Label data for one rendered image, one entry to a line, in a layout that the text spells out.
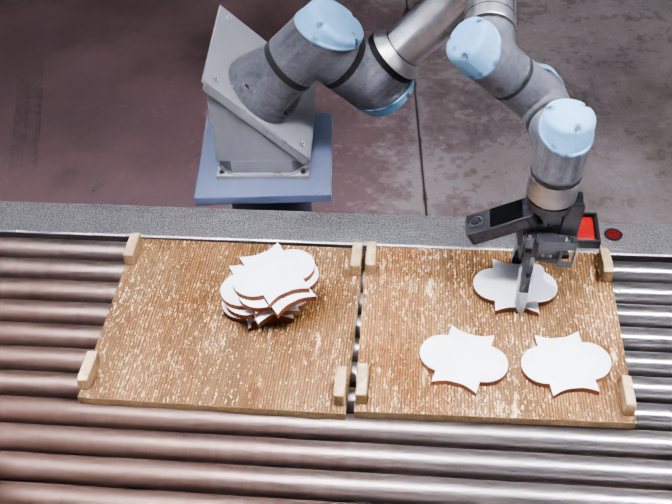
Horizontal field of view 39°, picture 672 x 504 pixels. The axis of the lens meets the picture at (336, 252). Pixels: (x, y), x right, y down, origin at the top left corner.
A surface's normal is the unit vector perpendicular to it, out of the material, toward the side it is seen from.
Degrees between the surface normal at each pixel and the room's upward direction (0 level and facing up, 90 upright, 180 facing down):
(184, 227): 0
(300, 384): 0
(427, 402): 0
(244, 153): 90
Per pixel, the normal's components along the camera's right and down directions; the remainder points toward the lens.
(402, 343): -0.04, -0.71
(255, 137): -0.04, 0.70
